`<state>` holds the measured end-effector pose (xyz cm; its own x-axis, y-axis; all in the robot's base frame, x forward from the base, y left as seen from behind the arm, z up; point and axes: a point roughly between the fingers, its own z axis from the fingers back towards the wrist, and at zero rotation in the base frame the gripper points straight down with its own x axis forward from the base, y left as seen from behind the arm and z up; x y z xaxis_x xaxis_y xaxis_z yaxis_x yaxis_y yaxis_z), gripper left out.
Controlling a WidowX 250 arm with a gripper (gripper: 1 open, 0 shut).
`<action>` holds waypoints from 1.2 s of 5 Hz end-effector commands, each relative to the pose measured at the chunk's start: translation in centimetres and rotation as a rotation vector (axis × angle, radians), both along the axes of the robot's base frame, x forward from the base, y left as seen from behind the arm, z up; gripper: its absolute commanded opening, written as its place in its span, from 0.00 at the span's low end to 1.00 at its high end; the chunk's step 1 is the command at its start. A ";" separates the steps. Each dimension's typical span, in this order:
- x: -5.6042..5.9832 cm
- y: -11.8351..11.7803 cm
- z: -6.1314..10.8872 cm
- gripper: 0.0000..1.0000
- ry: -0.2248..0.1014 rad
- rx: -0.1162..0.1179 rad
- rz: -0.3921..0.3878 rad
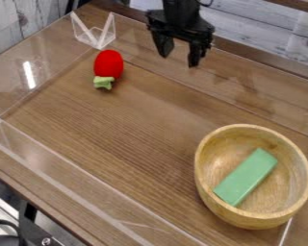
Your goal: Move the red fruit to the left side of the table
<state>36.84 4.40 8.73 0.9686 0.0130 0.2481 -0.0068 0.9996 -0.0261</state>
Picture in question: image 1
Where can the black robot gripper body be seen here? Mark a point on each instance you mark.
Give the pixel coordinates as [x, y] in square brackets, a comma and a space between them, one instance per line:
[179, 21]

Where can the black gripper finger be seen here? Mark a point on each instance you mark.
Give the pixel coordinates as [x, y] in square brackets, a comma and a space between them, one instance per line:
[198, 51]
[165, 44]

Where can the red plush strawberry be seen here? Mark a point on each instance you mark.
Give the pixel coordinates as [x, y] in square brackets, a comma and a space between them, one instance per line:
[107, 68]

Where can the clear acrylic table fence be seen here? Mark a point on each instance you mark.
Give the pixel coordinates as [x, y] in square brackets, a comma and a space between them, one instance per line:
[102, 158]

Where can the wooden bowl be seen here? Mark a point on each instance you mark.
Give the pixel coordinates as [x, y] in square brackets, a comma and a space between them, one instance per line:
[281, 195]

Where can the green rectangular block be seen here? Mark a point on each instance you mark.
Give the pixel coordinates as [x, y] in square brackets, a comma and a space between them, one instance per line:
[245, 178]

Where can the clear acrylic corner bracket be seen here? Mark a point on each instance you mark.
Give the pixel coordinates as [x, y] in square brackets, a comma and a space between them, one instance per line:
[95, 37]

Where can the black table leg bracket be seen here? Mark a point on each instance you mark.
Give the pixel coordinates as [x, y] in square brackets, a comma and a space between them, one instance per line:
[35, 235]

